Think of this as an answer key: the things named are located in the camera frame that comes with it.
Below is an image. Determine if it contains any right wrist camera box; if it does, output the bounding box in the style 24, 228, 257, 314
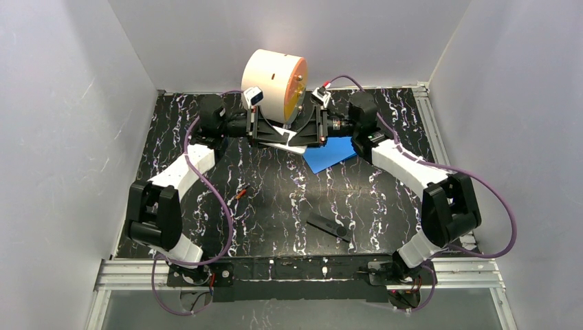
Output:
311, 83, 331, 109

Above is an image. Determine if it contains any aluminium frame rail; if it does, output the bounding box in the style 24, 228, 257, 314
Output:
412, 82, 507, 330

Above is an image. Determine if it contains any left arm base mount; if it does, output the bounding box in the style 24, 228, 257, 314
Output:
167, 261, 234, 288

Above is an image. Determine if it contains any black remote control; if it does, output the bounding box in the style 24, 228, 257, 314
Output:
306, 213, 351, 242

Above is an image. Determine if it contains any purple cable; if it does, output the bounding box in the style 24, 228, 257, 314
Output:
324, 75, 518, 313
151, 90, 245, 316

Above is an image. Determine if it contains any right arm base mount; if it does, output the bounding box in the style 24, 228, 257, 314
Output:
364, 260, 435, 289

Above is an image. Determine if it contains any white cylinder orange face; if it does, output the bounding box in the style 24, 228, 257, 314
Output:
241, 49, 309, 126

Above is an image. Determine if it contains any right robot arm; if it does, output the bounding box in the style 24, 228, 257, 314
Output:
289, 87, 481, 274

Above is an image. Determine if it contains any blue foam pad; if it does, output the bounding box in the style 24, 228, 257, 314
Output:
303, 137, 356, 174

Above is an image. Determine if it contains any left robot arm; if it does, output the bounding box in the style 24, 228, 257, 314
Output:
124, 87, 289, 269

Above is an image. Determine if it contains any white remote control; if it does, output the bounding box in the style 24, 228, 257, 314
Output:
261, 126, 307, 155

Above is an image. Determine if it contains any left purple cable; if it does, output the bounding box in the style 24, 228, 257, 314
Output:
151, 90, 245, 316

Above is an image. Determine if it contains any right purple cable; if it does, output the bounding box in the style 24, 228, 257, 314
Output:
324, 75, 518, 313

